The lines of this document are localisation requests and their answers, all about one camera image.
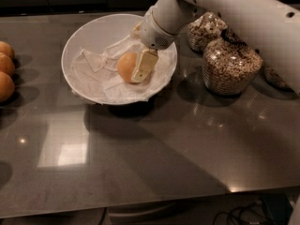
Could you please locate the black box under table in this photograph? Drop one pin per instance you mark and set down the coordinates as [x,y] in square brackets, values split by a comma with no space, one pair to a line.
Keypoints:
[277,208]

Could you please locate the back right glass cereal jar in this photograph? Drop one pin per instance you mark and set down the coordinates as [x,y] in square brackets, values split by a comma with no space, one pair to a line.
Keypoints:
[276,77]

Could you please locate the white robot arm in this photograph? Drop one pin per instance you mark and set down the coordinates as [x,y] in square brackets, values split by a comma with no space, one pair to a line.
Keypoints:
[268,26]

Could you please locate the orange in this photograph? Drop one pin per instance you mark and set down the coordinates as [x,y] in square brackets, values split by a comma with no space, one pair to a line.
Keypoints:
[6,64]
[7,49]
[126,65]
[7,87]

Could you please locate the front glass cereal jar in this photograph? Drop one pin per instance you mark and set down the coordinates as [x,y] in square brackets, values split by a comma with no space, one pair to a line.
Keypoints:
[230,65]

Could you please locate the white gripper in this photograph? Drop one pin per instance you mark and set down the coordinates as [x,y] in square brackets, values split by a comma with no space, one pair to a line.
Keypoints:
[152,33]

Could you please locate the white bowl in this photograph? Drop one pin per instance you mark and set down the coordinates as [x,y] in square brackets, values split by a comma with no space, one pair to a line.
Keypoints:
[95,36]

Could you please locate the white paper napkin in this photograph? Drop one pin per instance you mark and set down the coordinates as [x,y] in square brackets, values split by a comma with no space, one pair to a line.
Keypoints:
[94,75]

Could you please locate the glass cereal jar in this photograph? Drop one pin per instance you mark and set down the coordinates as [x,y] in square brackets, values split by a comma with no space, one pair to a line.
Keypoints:
[276,77]
[204,30]
[230,65]

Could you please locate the back left glass cereal jar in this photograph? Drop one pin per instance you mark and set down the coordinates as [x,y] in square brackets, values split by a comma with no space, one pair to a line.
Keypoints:
[204,30]

